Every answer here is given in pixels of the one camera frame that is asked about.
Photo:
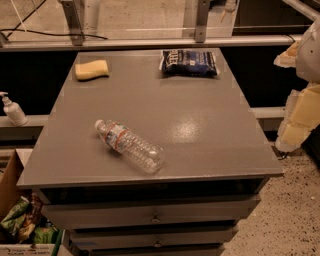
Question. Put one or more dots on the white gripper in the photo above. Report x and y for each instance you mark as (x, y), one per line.
(310, 56)

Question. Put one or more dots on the clear plastic water bottle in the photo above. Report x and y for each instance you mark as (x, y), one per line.
(141, 153)

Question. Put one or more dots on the blue chip bag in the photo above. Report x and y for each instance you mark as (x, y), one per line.
(188, 63)

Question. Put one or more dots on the white pump dispenser bottle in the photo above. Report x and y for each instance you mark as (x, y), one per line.
(13, 110)

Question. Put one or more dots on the grey drawer cabinet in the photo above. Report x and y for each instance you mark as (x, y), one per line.
(216, 161)

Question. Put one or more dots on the top drawer knob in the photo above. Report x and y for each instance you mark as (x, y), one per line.
(155, 219)

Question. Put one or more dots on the drawer knob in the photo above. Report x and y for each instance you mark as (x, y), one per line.
(157, 244)
(155, 219)

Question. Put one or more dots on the lower drawer knob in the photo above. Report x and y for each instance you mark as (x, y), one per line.
(157, 244)

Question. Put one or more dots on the yellow sponge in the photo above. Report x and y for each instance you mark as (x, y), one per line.
(91, 70)

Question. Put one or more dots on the cardboard box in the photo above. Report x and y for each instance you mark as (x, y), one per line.
(10, 170)

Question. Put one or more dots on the green snack bags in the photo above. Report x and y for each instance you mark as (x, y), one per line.
(25, 223)

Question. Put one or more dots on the metal frame rail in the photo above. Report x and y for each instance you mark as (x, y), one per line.
(34, 25)

